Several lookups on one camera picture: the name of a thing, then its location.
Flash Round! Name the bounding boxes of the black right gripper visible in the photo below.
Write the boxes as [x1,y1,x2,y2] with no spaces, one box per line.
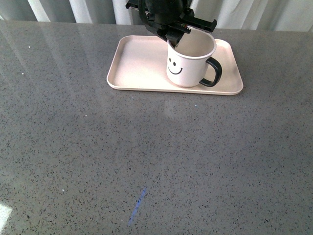
[125,0,217,47]

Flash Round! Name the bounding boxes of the white smiley mug black handle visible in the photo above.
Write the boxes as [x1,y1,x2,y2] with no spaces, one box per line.
[166,29,222,88]

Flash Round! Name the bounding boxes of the cream rectangular tray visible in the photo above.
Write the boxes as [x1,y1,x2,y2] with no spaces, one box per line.
[107,35,244,95]

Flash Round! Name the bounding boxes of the grey pleated curtain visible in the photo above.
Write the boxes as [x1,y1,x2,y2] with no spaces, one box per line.
[0,0,313,32]

